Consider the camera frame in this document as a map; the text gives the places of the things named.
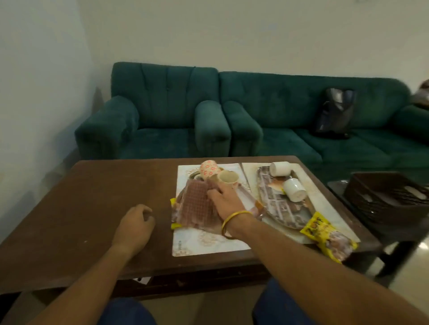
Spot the person's right hand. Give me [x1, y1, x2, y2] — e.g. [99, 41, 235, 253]
[207, 181, 256, 231]

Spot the person's left hand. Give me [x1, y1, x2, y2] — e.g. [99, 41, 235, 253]
[111, 204, 156, 256]

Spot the person's left forearm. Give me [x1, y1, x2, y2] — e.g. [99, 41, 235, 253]
[28, 244, 136, 325]

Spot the person's right forearm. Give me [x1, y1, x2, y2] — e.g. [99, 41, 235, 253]
[228, 214, 429, 325]

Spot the beige cup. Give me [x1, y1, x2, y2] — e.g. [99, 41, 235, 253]
[217, 170, 240, 188]

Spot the pink floral cup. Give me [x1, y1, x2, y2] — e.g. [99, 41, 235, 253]
[194, 160, 222, 181]

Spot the yellow bangle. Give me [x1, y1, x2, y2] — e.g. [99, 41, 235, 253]
[221, 210, 254, 239]

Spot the white patterned placemat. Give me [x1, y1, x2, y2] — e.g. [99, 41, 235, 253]
[241, 162, 361, 245]
[172, 163, 252, 258]

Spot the oval printed serving tray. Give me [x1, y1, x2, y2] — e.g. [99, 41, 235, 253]
[256, 166, 317, 230]

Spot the white ceramic cup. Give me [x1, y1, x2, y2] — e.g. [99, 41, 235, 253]
[282, 178, 307, 203]
[270, 161, 291, 177]

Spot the person's left leg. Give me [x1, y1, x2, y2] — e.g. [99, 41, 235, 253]
[97, 297, 158, 325]

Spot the person's leg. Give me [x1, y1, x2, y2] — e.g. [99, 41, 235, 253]
[97, 297, 158, 325]
[252, 278, 317, 325]

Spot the green velvet armchair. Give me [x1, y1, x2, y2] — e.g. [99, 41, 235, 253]
[74, 62, 232, 160]

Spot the green velvet sofa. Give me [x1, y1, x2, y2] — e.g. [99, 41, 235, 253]
[219, 71, 429, 185]

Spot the yellow snack packet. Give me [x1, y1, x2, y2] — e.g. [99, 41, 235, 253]
[299, 212, 358, 264]

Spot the person's right leg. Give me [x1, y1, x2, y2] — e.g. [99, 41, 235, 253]
[252, 278, 317, 325]

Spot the black bag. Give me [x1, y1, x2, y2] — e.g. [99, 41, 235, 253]
[312, 88, 356, 139]

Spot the dark brown woven basket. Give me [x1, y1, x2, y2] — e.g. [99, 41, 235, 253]
[345, 171, 429, 226]

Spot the dark side table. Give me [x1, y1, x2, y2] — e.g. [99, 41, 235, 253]
[327, 179, 429, 278]

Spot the white utensil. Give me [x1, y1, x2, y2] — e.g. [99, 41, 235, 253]
[404, 185, 428, 200]

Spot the brown cushion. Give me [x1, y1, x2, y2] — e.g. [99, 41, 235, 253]
[412, 80, 429, 109]

